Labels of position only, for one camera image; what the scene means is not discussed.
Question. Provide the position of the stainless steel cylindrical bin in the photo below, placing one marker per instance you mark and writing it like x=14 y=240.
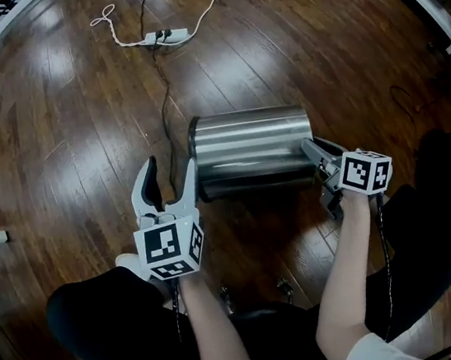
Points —
x=250 y=150

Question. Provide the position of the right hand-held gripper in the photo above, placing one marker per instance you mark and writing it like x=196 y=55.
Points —
x=364 y=172

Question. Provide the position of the person's right forearm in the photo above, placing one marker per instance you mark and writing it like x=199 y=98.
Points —
x=348 y=282

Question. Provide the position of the person's left forearm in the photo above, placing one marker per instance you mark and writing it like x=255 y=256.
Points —
x=214 y=334

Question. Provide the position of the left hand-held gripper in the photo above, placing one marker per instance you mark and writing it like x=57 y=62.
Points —
x=168 y=245

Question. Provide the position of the person's white shoe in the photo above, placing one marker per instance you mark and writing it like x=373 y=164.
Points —
x=131 y=265

